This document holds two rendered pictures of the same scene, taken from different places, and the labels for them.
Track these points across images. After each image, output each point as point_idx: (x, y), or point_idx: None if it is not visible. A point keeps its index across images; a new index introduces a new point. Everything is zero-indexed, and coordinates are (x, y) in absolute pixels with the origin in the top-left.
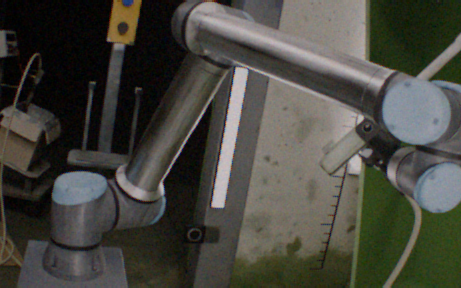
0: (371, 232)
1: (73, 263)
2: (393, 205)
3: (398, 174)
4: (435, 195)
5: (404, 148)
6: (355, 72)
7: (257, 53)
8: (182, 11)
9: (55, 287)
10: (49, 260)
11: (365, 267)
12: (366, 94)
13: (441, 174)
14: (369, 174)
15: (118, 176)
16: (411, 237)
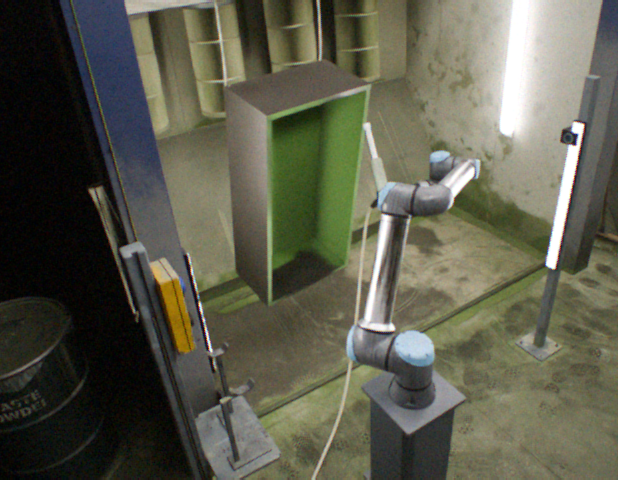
0: (259, 263)
1: None
2: (248, 239)
3: None
4: None
5: (422, 185)
6: (470, 170)
7: (460, 188)
8: (450, 196)
9: (445, 384)
10: (434, 390)
11: (261, 284)
12: (472, 174)
13: None
14: (262, 232)
15: (390, 329)
16: (367, 221)
